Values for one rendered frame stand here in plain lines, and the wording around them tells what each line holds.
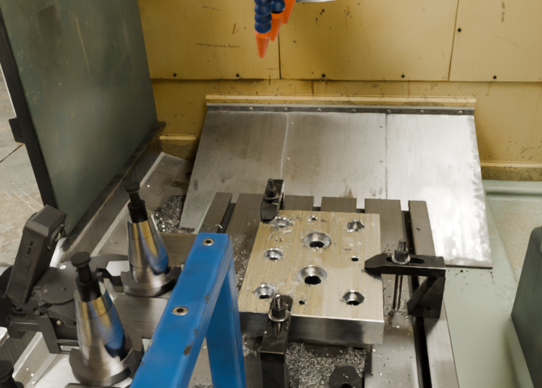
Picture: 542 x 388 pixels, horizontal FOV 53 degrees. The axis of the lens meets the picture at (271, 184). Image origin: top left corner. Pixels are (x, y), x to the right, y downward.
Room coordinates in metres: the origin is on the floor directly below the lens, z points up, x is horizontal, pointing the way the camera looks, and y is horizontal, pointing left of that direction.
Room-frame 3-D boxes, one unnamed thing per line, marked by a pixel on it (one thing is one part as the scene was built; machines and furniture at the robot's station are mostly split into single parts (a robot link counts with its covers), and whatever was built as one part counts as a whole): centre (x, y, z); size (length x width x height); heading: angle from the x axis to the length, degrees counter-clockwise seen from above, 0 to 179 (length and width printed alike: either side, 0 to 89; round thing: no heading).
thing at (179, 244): (0.50, 0.12, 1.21); 0.07 x 0.05 x 0.01; 80
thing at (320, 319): (0.75, -0.07, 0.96); 0.29 x 0.23 x 0.05; 170
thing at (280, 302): (0.59, 0.00, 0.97); 0.13 x 0.03 x 0.15; 170
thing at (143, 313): (0.40, 0.14, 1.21); 0.07 x 0.05 x 0.01; 80
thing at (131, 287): (0.45, 0.13, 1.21); 0.06 x 0.06 x 0.03
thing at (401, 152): (1.36, -0.17, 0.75); 0.89 x 0.67 x 0.26; 80
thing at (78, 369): (0.34, 0.15, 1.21); 0.06 x 0.06 x 0.03
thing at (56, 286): (0.47, 0.26, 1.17); 0.12 x 0.08 x 0.09; 80
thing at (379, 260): (0.71, -0.22, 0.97); 0.13 x 0.03 x 0.15; 80
